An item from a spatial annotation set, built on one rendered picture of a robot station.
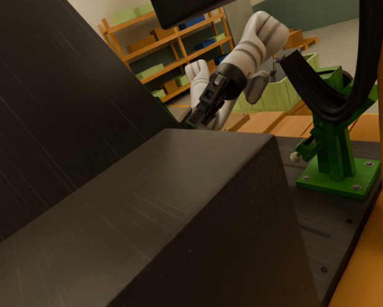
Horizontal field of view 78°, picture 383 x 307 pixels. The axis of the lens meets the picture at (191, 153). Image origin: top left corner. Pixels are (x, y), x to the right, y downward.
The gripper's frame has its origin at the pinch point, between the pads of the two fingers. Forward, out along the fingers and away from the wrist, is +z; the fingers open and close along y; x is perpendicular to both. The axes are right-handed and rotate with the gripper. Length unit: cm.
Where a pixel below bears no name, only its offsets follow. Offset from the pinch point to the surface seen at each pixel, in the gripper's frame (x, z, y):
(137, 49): -303, -271, -361
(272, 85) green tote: 5, -72, -56
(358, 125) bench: 38, -44, -24
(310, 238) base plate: 31.6, 3.4, -9.5
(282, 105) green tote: 15, -69, -62
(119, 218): 5.4, 21.5, 20.5
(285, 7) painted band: -117, -739, -438
